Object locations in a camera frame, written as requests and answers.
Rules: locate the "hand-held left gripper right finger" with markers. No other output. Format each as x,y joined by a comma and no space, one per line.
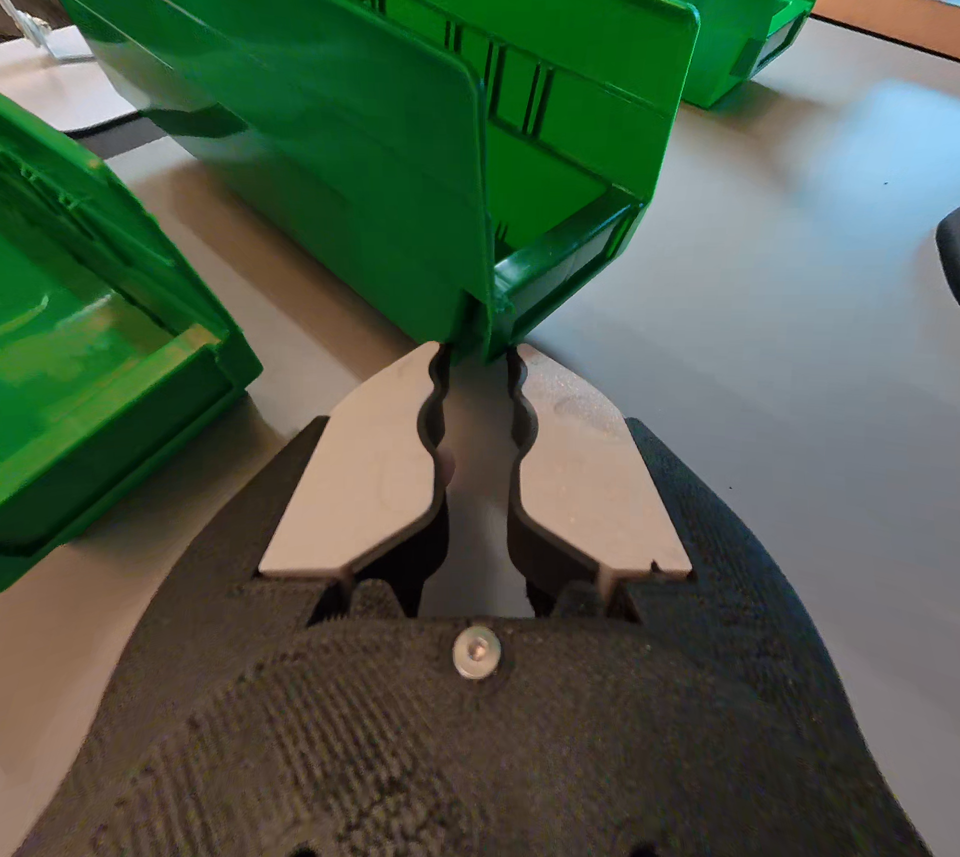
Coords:
592,489

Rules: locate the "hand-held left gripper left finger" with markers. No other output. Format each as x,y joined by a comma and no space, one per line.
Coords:
367,489

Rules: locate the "green plastic bin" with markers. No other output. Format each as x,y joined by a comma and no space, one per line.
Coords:
337,144
97,362
675,17

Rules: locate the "person's left hand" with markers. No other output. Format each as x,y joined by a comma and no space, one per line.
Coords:
448,467

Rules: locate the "black armrest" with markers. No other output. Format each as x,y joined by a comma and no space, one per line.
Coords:
951,257

